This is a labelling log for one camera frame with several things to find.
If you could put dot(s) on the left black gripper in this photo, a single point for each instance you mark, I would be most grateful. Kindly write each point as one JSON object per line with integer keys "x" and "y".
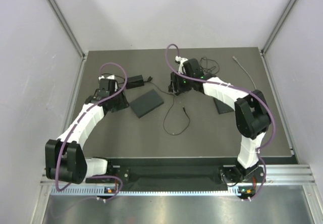
{"x": 123, "y": 103}

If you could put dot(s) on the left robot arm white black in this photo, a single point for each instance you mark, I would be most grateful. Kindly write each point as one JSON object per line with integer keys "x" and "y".
{"x": 64, "y": 157}

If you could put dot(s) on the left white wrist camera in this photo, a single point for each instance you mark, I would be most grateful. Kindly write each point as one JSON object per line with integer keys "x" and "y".
{"x": 109, "y": 77}

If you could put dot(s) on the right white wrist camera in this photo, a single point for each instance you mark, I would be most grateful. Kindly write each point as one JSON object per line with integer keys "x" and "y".
{"x": 180, "y": 61}

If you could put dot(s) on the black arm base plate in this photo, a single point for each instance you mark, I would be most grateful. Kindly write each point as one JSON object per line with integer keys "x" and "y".
{"x": 180, "y": 174}

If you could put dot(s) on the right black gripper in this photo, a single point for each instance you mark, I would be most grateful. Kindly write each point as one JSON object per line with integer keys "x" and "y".
{"x": 175, "y": 80}

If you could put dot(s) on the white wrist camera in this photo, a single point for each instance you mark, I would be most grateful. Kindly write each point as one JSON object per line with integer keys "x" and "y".
{"x": 109, "y": 77}
{"x": 180, "y": 61}

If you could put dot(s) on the dark grey network switch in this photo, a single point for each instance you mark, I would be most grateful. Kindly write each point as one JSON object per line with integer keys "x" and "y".
{"x": 222, "y": 108}

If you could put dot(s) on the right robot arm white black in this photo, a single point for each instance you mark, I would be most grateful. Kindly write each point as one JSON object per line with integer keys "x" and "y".
{"x": 250, "y": 107}

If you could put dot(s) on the black box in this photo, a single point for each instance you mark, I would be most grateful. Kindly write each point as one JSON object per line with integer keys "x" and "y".
{"x": 146, "y": 103}

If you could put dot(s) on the black power brick adapter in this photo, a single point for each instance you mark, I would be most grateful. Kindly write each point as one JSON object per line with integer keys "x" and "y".
{"x": 134, "y": 82}

